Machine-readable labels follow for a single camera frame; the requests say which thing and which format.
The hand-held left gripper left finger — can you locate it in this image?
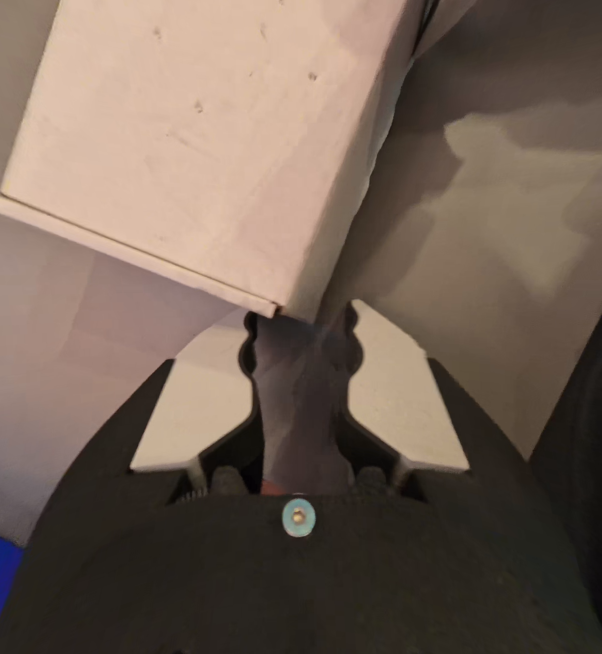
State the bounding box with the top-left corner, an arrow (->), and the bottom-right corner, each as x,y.
128,312 -> 263,494

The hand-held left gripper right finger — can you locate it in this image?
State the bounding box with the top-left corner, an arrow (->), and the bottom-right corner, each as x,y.
344,299 -> 471,492

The white cardboard box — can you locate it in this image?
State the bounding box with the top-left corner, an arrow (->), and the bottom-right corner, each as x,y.
0,0 -> 415,326

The person's dark clothing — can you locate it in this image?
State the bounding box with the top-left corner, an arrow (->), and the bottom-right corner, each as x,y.
528,273 -> 602,654

